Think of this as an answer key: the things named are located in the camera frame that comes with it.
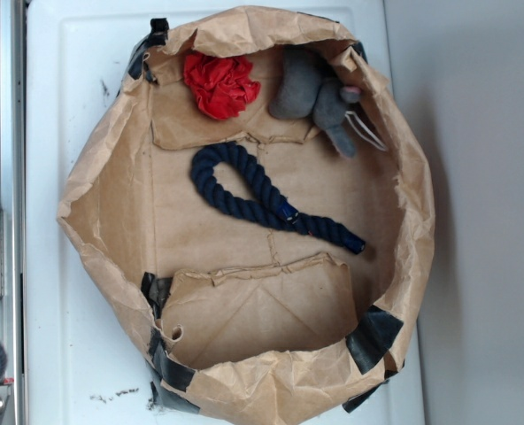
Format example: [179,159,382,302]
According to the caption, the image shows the brown paper bag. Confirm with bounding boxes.
[58,6,435,424]

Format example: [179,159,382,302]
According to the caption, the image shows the grey plush mouse toy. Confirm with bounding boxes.
[268,46,388,158]

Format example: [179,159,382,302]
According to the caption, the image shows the crumpled red cloth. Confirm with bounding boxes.
[183,52,261,120]

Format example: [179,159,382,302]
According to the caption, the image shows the dark blue twisted rope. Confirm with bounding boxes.
[189,142,367,256]

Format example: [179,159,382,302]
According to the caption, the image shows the aluminium frame rail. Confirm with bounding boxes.
[0,1,27,424]

